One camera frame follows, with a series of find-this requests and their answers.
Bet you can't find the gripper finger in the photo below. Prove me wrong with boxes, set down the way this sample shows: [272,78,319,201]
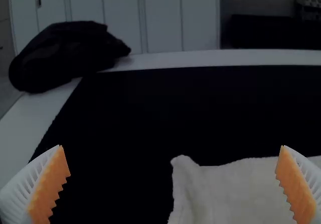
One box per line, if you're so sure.
[0,145,71,224]
[275,145,321,224]

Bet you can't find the pale towel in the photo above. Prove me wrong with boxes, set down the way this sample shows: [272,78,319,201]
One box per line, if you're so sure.
[167,154,321,224]

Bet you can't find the black cloth bundle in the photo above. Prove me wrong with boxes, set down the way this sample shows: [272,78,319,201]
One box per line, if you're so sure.
[9,20,132,94]

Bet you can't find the black mat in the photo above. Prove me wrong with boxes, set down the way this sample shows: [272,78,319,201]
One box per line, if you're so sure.
[29,64,321,224]

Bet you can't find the black crate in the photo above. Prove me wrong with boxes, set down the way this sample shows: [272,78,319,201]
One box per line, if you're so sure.
[229,14,321,49]

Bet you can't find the grey cupboard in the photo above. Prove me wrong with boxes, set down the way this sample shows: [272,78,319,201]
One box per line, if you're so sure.
[9,0,221,55]

